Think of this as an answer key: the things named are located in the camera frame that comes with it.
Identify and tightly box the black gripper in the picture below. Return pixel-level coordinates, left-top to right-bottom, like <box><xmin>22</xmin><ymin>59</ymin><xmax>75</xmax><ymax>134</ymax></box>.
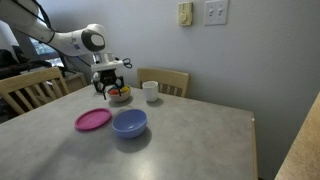
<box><xmin>93</xmin><ymin>67</ymin><xmax>125</xmax><ymax>101</ymax></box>

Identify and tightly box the pink plastic lid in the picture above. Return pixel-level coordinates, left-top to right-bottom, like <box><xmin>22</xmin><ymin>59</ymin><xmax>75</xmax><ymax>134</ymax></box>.
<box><xmin>74</xmin><ymin>107</ymin><xmax>113</xmax><ymax>132</ymax></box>

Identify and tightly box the beige ceramic bowl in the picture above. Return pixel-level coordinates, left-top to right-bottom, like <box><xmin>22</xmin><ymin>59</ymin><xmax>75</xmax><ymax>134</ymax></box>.
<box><xmin>106</xmin><ymin>84</ymin><xmax>132</xmax><ymax>103</ymax></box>

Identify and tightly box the blue plastic bowl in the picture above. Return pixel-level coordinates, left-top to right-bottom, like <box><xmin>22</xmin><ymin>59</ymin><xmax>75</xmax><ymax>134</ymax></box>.
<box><xmin>111</xmin><ymin>108</ymin><xmax>148</xmax><ymax>140</ymax></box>

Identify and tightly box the small wooden cabinet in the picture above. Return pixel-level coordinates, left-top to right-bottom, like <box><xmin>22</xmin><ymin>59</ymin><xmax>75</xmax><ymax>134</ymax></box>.
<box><xmin>62</xmin><ymin>71</ymin><xmax>89</xmax><ymax>94</ymax></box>

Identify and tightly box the white ceramic mug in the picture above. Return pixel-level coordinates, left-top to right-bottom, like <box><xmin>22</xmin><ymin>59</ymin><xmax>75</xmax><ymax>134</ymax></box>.
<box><xmin>141</xmin><ymin>80</ymin><xmax>160</xmax><ymax>103</ymax></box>

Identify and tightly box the wooden chair with solid backrest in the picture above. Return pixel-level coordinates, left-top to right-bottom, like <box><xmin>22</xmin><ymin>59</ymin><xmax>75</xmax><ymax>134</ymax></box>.
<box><xmin>136</xmin><ymin>67</ymin><xmax>191</xmax><ymax>98</ymax></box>

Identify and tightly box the bright window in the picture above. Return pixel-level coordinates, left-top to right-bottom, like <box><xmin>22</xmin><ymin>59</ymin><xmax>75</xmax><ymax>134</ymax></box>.
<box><xmin>28</xmin><ymin>35</ymin><xmax>65</xmax><ymax>68</ymax></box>

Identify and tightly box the wooden chair with slatted backrest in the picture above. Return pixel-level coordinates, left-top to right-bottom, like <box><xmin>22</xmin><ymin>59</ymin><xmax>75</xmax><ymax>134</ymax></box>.
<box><xmin>0</xmin><ymin>66</ymin><xmax>70</xmax><ymax>116</ymax></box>

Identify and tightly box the black bag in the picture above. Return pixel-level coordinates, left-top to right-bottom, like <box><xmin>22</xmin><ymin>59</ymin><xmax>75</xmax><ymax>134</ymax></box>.
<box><xmin>0</xmin><ymin>49</ymin><xmax>51</xmax><ymax>80</ymax></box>

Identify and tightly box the beige countertop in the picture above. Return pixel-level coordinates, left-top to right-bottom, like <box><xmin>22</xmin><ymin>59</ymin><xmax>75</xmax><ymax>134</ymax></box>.
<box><xmin>273</xmin><ymin>91</ymin><xmax>320</xmax><ymax>180</ymax></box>

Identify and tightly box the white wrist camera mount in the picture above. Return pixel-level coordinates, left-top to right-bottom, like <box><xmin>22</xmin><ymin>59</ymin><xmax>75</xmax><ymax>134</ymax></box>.
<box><xmin>90</xmin><ymin>59</ymin><xmax>125</xmax><ymax>73</ymax></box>

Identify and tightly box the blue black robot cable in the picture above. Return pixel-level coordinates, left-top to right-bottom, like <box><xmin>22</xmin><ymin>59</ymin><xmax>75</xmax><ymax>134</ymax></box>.
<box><xmin>121</xmin><ymin>57</ymin><xmax>134</xmax><ymax>70</ymax></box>

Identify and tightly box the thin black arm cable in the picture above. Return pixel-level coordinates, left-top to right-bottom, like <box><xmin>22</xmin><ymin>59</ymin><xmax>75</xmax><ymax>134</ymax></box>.
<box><xmin>11</xmin><ymin>0</ymin><xmax>57</xmax><ymax>44</ymax></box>

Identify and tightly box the beige wall thermostat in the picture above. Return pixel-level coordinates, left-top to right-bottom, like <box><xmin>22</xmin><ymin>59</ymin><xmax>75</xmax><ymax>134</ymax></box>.
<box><xmin>176</xmin><ymin>1</ymin><xmax>194</xmax><ymax>27</ymax></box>

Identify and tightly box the white double light switch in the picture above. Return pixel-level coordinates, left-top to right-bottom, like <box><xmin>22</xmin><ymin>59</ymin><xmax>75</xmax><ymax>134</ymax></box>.
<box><xmin>203</xmin><ymin>0</ymin><xmax>229</xmax><ymax>26</ymax></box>

